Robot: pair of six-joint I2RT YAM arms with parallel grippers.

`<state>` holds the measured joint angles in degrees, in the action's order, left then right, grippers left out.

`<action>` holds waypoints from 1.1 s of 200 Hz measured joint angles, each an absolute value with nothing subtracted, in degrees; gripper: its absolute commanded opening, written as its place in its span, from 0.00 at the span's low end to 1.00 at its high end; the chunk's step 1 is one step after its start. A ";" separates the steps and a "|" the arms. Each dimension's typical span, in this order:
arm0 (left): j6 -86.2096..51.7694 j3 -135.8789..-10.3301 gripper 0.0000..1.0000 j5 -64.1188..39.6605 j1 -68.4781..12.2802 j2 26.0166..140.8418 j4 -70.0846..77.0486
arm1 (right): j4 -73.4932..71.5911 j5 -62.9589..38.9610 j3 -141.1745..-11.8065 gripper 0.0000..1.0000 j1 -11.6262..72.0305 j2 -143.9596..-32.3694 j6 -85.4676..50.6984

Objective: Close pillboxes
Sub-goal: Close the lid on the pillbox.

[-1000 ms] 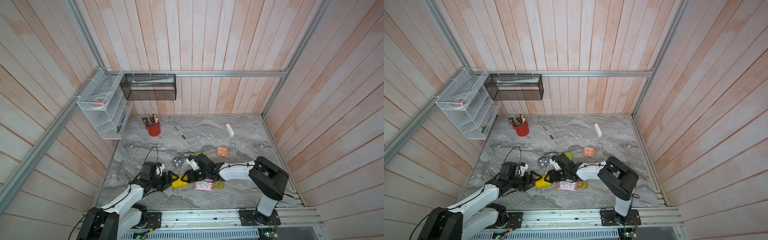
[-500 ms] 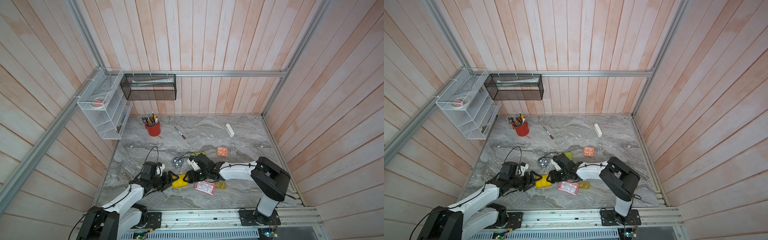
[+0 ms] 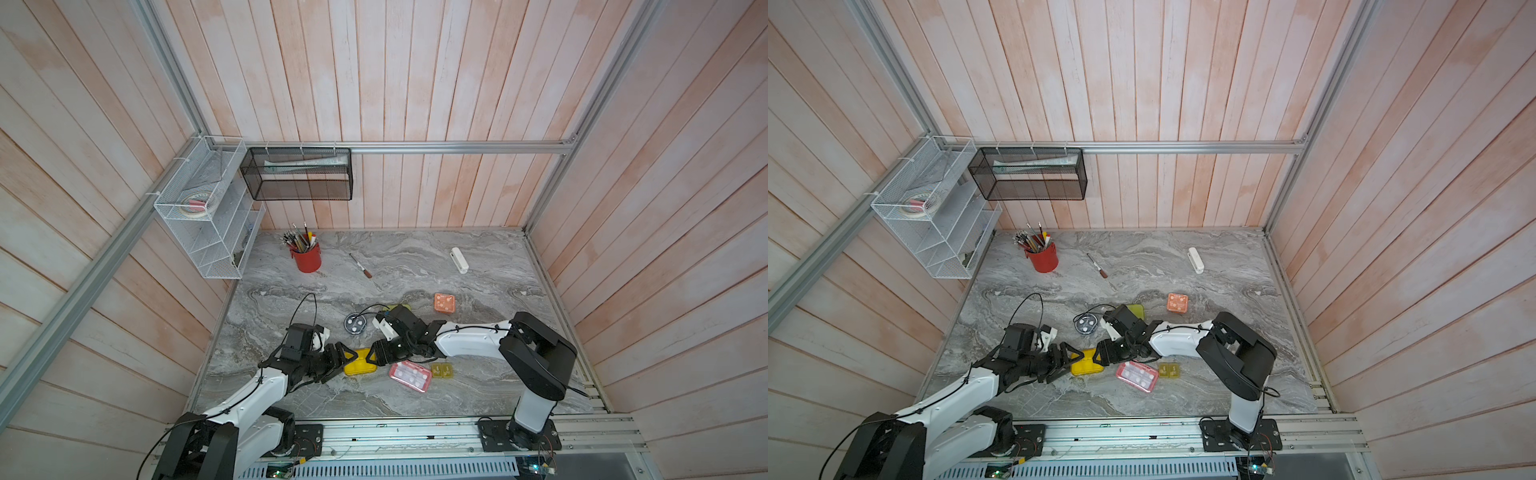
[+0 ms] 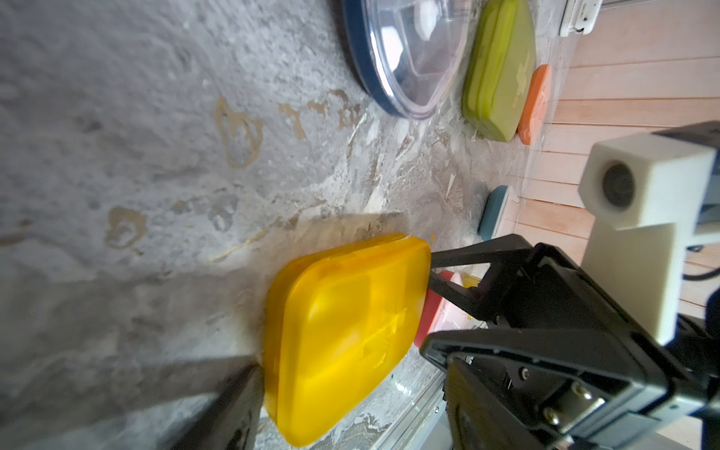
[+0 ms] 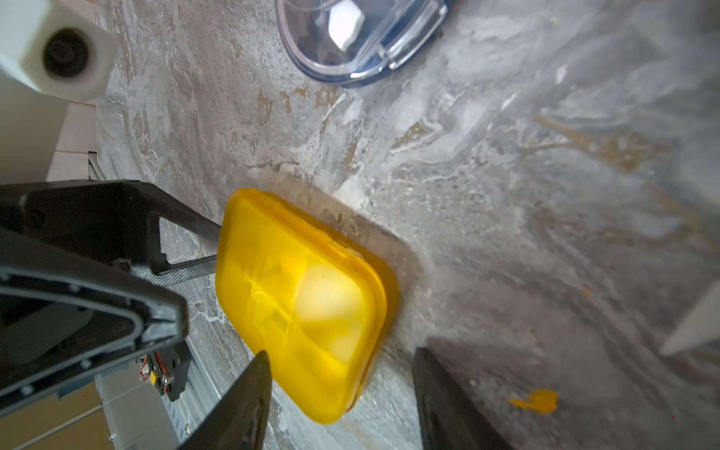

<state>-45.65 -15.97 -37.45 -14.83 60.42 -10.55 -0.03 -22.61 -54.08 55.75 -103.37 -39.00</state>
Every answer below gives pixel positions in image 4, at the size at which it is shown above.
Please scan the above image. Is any aluminium front rail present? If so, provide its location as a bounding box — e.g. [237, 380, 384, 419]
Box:
[370, 372, 454, 449]

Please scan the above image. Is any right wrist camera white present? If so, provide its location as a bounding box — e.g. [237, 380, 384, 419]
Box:
[579, 120, 719, 345]

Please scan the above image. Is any round dark blue pillbox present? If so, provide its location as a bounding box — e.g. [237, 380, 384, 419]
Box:
[341, 0, 473, 120]

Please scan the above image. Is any blue pillbox clear lid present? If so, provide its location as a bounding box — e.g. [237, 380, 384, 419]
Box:
[477, 185, 521, 241]

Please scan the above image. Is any pink pillbox clear lid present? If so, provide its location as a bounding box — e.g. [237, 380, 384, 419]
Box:
[414, 290, 481, 349]

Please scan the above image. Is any orange small pillbox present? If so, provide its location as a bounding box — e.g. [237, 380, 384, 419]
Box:
[517, 64, 553, 146]

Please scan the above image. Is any green lid white pillbox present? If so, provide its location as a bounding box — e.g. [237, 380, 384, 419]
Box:
[461, 0, 536, 143]

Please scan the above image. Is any yellow lid white pillbox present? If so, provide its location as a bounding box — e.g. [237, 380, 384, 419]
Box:
[262, 234, 431, 447]

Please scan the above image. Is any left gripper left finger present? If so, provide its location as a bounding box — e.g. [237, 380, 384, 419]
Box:
[171, 364, 264, 450]

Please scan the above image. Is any white rectangular case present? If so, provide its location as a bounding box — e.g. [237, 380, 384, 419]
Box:
[559, 0, 603, 38]

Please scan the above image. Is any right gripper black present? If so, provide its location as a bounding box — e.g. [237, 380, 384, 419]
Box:
[421, 234, 719, 449]

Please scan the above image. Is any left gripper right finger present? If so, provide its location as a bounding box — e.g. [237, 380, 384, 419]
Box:
[444, 359, 534, 449]

